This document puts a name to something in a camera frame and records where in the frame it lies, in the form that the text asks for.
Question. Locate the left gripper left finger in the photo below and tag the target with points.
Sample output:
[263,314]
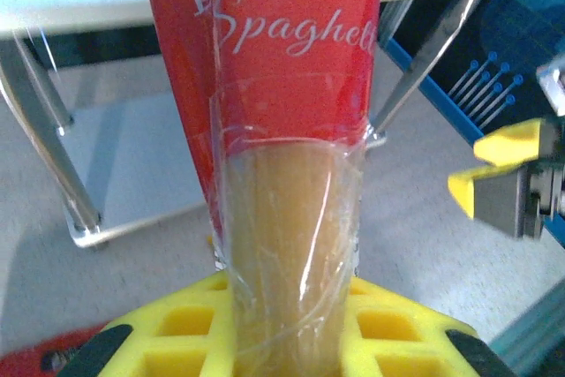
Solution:
[176,333]

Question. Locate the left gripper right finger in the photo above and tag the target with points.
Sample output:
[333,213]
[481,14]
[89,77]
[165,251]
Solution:
[397,333]

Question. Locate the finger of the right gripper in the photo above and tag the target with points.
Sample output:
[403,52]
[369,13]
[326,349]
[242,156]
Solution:
[485,191]
[507,143]

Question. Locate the red macaroni bag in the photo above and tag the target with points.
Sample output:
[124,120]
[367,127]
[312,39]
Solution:
[35,355]

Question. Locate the red spaghetti bag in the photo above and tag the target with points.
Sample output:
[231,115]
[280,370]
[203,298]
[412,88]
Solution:
[291,130]

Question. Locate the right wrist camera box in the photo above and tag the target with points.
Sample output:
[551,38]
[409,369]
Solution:
[554,85]

